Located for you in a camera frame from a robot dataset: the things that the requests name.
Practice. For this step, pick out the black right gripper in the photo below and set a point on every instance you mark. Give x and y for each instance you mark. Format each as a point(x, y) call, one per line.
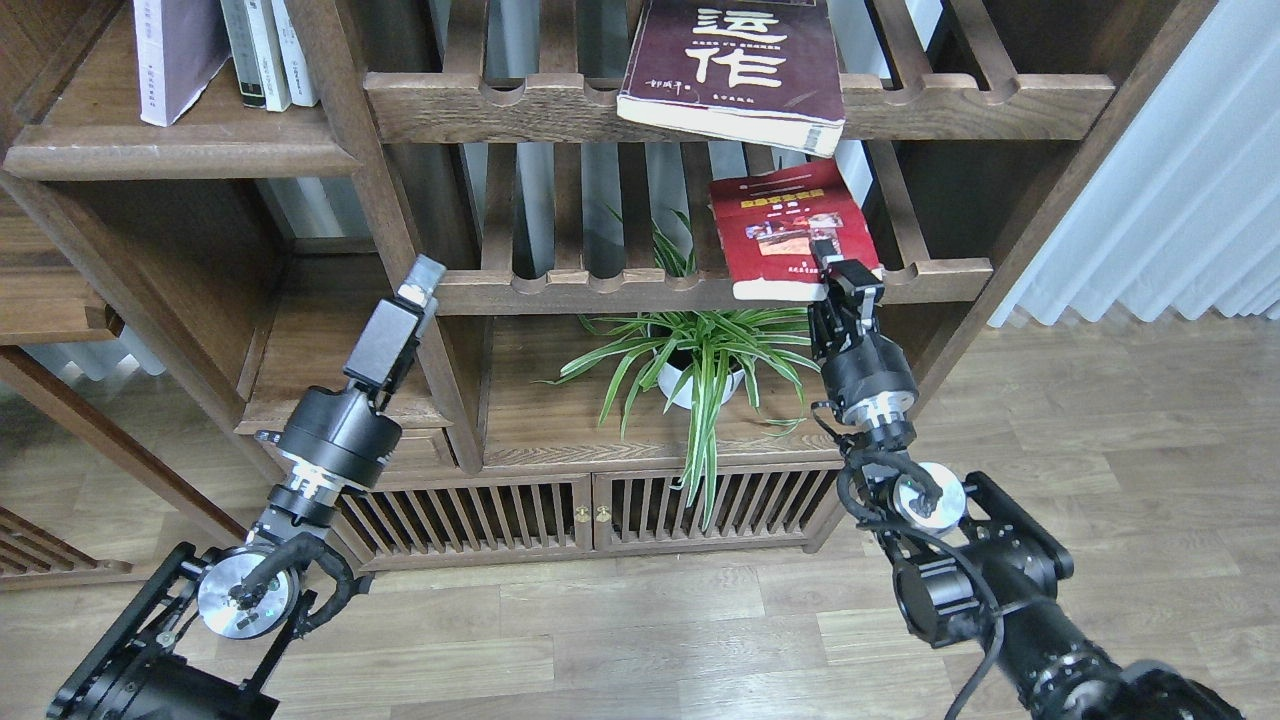
point(867, 378)

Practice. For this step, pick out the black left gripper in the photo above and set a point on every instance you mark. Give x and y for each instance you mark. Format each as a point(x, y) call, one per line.
point(340, 439)

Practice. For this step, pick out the red paperback book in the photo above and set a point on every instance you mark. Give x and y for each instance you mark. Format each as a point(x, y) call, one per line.
point(766, 226)

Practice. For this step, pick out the large maroon book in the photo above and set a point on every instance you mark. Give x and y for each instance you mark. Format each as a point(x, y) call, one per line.
point(750, 71)

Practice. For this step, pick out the white lavender paperback book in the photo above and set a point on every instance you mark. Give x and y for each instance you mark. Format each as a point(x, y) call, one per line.
point(181, 45)

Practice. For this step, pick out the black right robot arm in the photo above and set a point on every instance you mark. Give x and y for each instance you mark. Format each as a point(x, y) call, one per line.
point(969, 563)

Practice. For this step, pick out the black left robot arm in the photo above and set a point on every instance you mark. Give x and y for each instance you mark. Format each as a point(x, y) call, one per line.
point(284, 580)

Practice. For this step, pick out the dark wooden bookshelf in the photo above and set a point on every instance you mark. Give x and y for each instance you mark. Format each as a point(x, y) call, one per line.
point(247, 247)

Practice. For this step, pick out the green spider plant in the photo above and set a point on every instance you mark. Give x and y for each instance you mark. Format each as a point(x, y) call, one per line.
point(710, 343)

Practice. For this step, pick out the white plant pot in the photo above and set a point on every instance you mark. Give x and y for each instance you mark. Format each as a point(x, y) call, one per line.
point(682, 395)

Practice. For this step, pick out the white upright book right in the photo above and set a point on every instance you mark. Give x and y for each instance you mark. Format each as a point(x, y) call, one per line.
point(298, 78)

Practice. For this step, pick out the white upright book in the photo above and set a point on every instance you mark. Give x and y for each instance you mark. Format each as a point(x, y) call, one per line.
point(298, 78)
point(256, 53)

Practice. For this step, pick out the white pleated curtain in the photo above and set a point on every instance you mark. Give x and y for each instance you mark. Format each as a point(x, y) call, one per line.
point(1183, 214)

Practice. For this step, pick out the white upright book left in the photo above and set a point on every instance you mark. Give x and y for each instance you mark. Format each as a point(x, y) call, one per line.
point(256, 53)

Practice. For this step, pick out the wooden side furniture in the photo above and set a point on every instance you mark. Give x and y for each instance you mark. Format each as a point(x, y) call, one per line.
point(45, 301)

